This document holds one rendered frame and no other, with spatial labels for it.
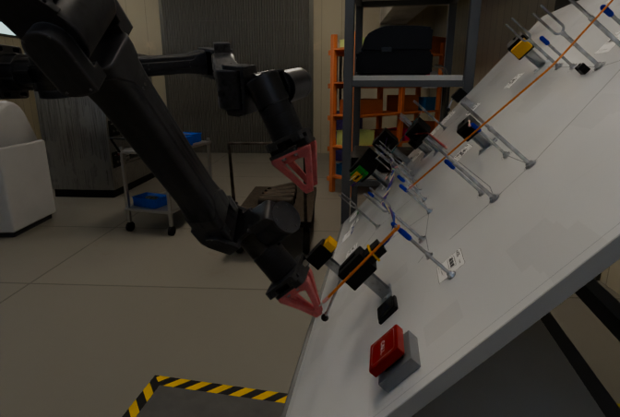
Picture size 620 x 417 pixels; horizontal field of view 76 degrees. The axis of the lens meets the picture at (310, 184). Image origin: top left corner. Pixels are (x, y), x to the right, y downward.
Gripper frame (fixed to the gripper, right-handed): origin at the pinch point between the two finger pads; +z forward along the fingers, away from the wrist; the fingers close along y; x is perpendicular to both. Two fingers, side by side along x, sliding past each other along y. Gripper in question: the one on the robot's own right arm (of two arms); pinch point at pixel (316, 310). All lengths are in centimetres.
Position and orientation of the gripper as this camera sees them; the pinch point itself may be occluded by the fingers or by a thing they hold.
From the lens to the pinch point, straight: 75.7
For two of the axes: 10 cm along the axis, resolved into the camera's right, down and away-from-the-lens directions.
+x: -7.6, 6.1, 2.2
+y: 1.4, -1.8, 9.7
